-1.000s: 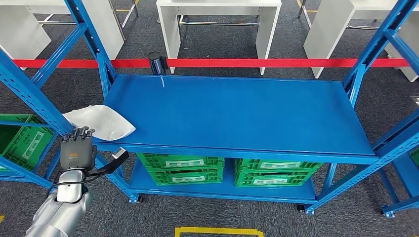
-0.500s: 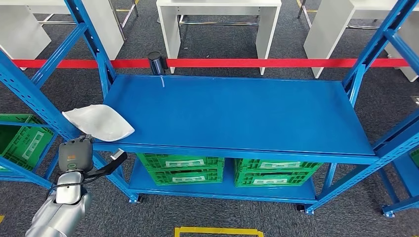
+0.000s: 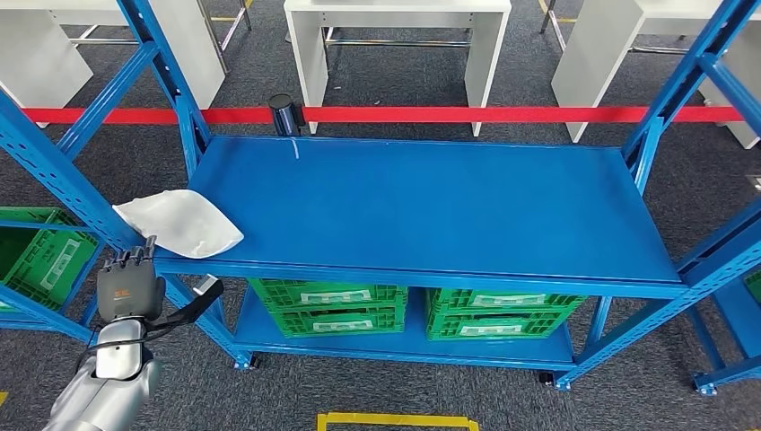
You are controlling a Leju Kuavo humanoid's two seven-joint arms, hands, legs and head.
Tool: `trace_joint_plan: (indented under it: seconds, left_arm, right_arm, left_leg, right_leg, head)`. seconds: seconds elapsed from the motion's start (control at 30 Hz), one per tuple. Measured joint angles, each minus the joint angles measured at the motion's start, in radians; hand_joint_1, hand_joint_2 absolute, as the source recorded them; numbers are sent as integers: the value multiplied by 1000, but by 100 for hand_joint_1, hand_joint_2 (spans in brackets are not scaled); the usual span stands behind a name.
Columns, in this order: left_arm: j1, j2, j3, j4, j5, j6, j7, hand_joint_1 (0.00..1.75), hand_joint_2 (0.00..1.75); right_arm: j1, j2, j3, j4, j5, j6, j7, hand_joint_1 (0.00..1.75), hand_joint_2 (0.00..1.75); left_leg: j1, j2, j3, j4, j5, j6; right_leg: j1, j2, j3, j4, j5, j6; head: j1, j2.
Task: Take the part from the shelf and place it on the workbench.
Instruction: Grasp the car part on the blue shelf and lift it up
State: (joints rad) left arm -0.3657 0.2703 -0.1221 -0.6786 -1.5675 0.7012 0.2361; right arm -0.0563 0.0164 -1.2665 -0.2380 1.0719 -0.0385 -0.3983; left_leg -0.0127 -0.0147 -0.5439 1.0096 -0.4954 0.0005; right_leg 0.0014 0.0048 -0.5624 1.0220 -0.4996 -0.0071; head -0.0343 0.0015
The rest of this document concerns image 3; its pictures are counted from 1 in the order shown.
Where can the white moulded plastic part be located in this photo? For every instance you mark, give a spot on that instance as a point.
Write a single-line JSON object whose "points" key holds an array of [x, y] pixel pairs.
{"points": [[178, 223]]}

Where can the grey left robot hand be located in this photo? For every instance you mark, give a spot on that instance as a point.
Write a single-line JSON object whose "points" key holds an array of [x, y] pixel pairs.
{"points": [[128, 291]]}

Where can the large blue metal shelf rack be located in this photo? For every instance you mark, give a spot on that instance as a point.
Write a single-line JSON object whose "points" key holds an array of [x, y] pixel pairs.
{"points": [[416, 208]]}

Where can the green plastic crate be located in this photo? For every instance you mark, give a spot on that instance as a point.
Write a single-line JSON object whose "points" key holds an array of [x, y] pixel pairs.
{"points": [[41, 262], [333, 315], [505, 321], [755, 288]]}

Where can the red barrier belt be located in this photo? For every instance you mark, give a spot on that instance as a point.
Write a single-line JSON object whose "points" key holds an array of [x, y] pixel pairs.
{"points": [[475, 115]]}

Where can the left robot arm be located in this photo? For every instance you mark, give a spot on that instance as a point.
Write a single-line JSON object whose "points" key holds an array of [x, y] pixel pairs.
{"points": [[104, 387]]}

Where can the black stanchion post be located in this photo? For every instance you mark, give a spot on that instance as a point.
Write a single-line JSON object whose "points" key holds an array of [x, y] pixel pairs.
{"points": [[284, 116]]}

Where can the white table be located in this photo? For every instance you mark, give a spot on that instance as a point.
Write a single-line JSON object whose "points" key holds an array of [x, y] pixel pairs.
{"points": [[398, 7], [35, 65], [594, 65]]}

